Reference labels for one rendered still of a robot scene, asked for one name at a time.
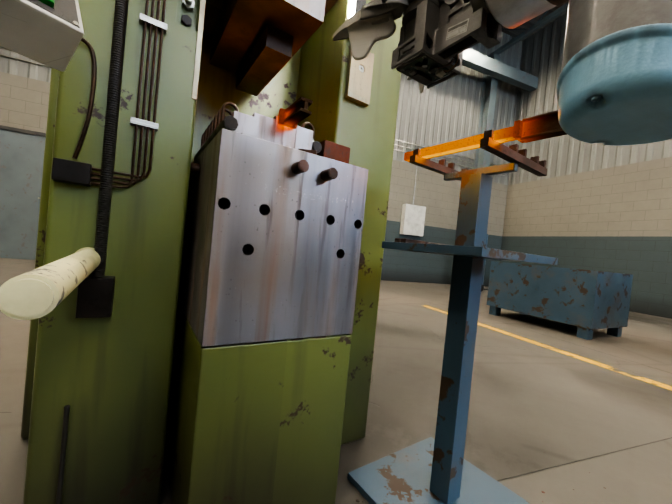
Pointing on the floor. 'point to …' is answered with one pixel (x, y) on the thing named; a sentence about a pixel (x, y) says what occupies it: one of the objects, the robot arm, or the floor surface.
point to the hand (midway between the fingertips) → (373, 55)
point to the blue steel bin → (562, 295)
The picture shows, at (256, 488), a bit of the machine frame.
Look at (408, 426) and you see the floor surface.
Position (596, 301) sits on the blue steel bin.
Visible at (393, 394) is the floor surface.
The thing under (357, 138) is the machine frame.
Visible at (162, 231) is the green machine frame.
